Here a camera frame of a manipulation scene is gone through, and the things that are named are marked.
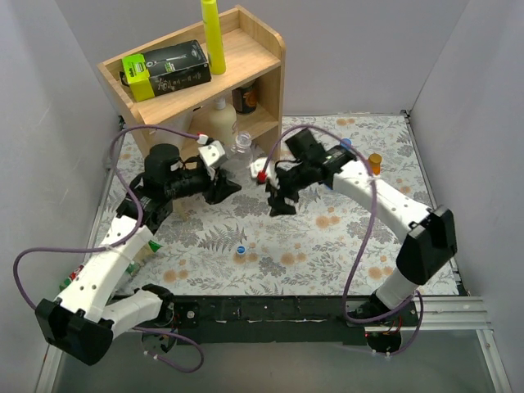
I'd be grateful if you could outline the orange juice bottle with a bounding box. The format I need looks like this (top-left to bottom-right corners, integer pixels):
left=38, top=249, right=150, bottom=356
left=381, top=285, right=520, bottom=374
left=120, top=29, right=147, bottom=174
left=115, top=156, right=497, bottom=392
left=368, top=153, right=382, bottom=175

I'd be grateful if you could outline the black green product box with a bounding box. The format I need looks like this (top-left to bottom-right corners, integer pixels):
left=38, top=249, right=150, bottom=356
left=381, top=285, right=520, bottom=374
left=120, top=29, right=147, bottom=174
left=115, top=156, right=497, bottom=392
left=119, top=40, right=211, bottom=102

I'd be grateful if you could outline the white jug black cap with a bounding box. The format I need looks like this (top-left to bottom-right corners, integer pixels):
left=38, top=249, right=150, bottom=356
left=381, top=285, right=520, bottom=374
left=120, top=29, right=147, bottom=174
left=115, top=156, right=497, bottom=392
left=153, top=116, right=193, bottom=148

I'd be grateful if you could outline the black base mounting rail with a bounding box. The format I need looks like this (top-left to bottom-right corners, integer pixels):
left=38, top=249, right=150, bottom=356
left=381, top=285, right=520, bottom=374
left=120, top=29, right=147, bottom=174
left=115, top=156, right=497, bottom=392
left=138, top=294, right=418, bottom=357

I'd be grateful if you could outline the chips snack bag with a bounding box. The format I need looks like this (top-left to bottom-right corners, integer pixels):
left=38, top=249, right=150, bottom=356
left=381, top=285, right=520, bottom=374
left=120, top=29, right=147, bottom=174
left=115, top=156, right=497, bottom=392
left=59, top=240, right=162, bottom=293

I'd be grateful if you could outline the orange bottle cap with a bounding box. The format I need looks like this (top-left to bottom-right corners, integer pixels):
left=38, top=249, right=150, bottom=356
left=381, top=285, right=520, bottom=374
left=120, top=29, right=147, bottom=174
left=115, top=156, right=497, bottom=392
left=368, top=153, right=382, bottom=165

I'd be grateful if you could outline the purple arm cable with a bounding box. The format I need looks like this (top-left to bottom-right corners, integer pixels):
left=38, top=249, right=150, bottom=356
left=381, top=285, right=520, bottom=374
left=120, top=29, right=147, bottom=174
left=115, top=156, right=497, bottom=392
left=255, top=124, right=422, bottom=355
left=12, top=124, right=212, bottom=373

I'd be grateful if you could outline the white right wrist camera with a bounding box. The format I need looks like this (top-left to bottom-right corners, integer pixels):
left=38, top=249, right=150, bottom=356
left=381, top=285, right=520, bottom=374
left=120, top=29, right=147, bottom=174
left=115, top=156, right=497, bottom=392
left=248, top=157, right=278, bottom=187

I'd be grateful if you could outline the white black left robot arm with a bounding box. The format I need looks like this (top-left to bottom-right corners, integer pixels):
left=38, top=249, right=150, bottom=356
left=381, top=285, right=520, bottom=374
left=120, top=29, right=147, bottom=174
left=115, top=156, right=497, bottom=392
left=35, top=141, right=241, bottom=365

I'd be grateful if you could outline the cream lotion pump bottle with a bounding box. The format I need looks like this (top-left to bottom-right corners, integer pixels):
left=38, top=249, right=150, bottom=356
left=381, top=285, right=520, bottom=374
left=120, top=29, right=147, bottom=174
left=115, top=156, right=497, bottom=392
left=208, top=97, right=237, bottom=146

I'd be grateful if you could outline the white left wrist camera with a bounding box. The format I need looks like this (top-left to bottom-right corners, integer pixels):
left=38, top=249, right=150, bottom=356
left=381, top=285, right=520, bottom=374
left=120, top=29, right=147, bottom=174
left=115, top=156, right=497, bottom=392
left=197, top=133, right=228, bottom=169

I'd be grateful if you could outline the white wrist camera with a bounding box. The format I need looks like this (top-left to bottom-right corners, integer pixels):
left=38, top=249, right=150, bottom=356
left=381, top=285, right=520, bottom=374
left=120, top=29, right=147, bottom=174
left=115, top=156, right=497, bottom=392
left=197, top=133, right=228, bottom=169
left=248, top=157, right=278, bottom=187

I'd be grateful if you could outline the dark jar on shelf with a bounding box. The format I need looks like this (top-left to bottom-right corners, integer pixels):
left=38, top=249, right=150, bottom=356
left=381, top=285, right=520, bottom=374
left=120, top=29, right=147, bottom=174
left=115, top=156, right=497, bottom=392
left=232, top=81, right=258, bottom=115

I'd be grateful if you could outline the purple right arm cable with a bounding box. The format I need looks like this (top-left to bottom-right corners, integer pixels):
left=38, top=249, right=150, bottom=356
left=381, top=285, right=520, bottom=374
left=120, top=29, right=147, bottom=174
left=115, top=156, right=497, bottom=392
left=255, top=124, right=422, bottom=355

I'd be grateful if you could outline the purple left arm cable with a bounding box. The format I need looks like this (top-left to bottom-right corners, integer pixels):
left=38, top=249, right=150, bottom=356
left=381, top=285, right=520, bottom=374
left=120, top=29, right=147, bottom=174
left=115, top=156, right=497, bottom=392
left=12, top=124, right=212, bottom=373

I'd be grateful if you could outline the yellow tall bottle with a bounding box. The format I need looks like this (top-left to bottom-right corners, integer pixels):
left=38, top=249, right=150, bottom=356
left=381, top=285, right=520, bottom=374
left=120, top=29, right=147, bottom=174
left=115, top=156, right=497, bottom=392
left=201, top=0, right=226, bottom=75

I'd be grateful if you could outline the clear plastic cup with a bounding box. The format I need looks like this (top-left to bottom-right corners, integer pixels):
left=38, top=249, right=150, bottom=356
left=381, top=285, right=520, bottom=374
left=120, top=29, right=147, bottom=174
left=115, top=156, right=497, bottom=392
left=224, top=132, right=254, bottom=185

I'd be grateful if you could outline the floral patterned table mat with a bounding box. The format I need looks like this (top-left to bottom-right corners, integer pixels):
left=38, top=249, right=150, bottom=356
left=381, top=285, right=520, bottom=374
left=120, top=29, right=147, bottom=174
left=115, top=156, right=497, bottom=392
left=117, top=113, right=431, bottom=296

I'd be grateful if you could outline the wooden shelf unit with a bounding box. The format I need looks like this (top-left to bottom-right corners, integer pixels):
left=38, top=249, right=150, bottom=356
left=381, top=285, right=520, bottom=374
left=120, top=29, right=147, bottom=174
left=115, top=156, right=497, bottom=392
left=97, top=6, right=286, bottom=157

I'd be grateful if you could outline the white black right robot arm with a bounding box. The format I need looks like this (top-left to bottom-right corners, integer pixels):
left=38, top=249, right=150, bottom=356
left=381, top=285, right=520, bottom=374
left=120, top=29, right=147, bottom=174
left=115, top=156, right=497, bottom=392
left=251, top=125, right=457, bottom=326

